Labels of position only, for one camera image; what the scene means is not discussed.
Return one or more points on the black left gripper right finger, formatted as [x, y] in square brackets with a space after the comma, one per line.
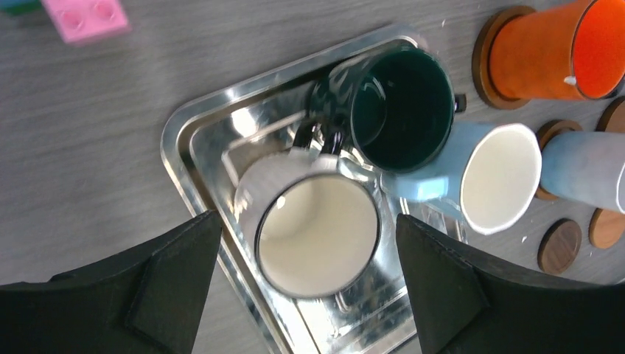
[465, 300]

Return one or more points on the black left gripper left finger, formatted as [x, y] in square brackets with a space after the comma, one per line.
[146, 299]

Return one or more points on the dark walnut coaster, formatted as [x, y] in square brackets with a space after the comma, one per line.
[559, 246]

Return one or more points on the light blue mug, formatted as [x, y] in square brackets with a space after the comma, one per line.
[485, 176]

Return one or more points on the light wooden coaster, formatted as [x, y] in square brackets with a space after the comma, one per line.
[606, 228]

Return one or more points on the white mug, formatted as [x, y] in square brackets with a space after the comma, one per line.
[311, 230]

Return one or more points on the small white cup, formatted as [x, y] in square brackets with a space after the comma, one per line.
[585, 166]

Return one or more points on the orange translucent cup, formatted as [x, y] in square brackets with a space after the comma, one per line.
[571, 52]

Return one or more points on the metal tray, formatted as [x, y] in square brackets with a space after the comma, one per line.
[207, 145]

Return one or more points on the dark green mug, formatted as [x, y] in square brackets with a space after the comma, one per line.
[396, 107]

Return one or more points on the colourful block puzzle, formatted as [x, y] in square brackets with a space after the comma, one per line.
[77, 21]

